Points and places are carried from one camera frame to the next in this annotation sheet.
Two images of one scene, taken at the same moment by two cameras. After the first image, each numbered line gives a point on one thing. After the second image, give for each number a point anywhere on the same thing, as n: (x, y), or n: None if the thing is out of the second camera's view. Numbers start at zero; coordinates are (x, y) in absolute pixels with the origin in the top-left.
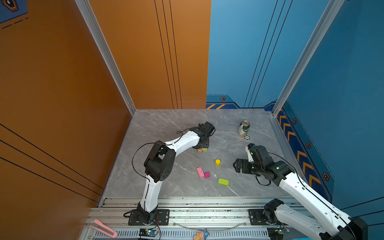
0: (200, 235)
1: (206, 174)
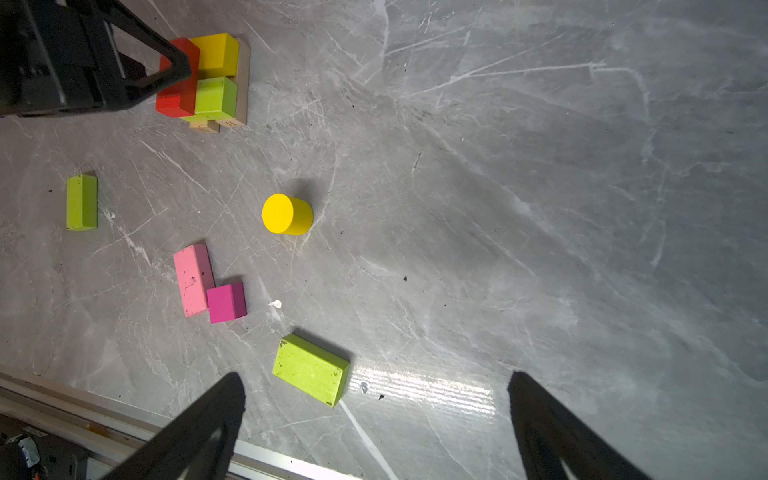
0: None
1: (226, 302)
